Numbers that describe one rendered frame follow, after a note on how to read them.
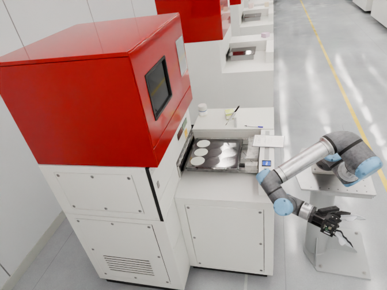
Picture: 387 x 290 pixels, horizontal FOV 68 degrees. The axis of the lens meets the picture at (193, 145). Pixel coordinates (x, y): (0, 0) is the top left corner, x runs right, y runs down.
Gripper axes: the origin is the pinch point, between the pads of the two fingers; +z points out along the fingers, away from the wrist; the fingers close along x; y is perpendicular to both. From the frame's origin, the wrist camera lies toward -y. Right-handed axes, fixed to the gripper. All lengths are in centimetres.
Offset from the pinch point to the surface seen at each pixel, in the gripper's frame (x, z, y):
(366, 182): -2, -6, -64
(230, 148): -8, -92, -49
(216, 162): -14, -91, -31
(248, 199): -22, -58, -20
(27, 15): 58, -291, -6
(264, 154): 0, -64, -43
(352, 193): -7, -10, -52
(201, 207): -36, -83, -9
